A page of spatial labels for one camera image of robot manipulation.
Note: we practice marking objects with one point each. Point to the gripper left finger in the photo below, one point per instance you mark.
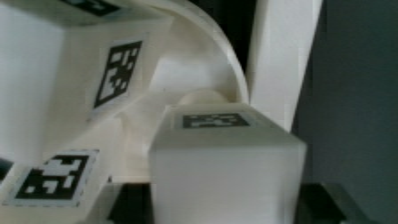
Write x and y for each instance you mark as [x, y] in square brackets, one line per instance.
[123, 206]

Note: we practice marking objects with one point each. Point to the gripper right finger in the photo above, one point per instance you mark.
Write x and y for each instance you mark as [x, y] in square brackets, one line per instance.
[327, 206]

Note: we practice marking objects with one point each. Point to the white stool leg with tags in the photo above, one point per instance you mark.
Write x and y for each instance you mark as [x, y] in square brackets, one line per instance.
[80, 47]

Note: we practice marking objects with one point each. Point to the white round stool seat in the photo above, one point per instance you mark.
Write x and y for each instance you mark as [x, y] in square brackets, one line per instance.
[198, 67]

